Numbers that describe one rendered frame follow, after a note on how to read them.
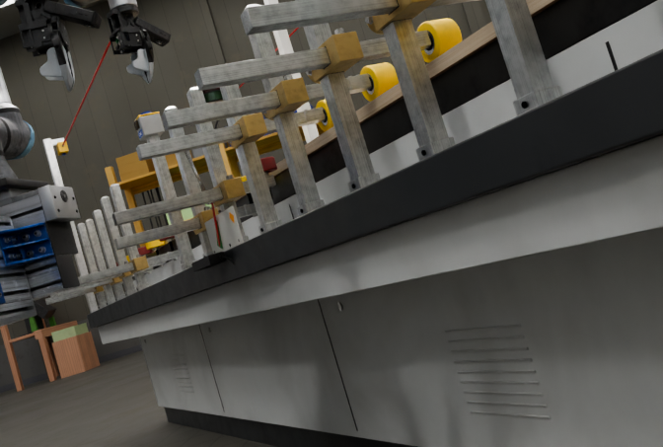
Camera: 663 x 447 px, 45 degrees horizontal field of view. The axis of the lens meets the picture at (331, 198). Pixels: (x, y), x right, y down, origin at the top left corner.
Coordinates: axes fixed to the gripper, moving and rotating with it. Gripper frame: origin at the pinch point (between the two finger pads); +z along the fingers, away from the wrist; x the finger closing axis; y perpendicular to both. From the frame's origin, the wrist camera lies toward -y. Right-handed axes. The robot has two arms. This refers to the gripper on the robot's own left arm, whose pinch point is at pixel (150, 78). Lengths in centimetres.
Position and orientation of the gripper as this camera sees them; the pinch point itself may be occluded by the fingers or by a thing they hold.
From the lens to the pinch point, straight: 232.2
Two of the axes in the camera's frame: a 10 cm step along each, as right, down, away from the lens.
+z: 2.8, 9.6, -0.9
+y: -7.2, 1.5, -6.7
